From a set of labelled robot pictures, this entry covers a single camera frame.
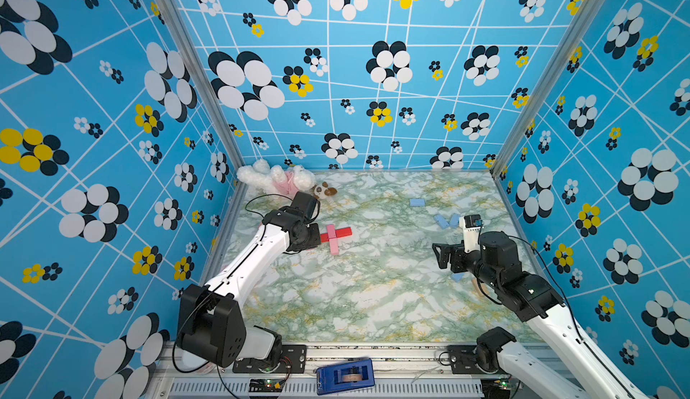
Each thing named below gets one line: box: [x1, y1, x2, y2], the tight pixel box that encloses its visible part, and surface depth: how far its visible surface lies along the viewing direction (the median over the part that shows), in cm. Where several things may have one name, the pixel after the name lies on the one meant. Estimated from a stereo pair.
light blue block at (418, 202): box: [409, 198, 426, 207], surface depth 111 cm
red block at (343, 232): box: [335, 226, 353, 239], surface depth 101 cm
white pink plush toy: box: [236, 158, 317, 198], surface depth 107 cm
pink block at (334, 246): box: [328, 238, 339, 256], surface depth 99 cm
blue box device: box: [316, 357, 375, 396], surface depth 68 cm
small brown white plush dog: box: [314, 181, 337, 200], surface depth 111 cm
